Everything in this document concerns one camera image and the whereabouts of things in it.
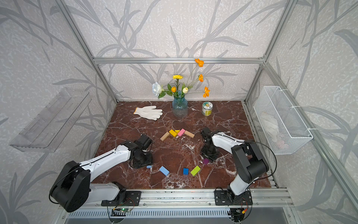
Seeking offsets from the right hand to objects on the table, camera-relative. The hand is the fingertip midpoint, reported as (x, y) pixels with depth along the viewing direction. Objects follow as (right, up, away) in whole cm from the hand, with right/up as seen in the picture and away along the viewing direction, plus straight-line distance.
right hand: (204, 157), depth 89 cm
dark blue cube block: (-12, -6, -8) cm, 15 cm away
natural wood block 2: (-10, +14, +10) cm, 20 cm away
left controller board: (-43, -21, -19) cm, 51 cm away
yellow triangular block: (-18, +16, +10) cm, 26 cm away
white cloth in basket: (+36, +22, -12) cm, 44 cm away
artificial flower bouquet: (-27, +42, -6) cm, 51 cm away
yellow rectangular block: (-21, +14, +10) cm, 28 cm away
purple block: (+1, -1, -3) cm, 3 cm away
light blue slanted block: (-24, -6, -7) cm, 26 cm away
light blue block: (-34, -3, -6) cm, 34 cm away
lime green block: (-6, -6, -7) cm, 10 cm away
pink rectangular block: (-15, +15, +10) cm, 23 cm away
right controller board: (+14, -23, -19) cm, 33 cm away
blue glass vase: (-16, +33, +13) cm, 39 cm away
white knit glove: (-42, +30, +23) cm, 57 cm away
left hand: (-33, -2, -5) cm, 34 cm away
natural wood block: (-27, +13, +9) cm, 31 cm away
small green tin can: (+4, +33, +16) cm, 37 cm away
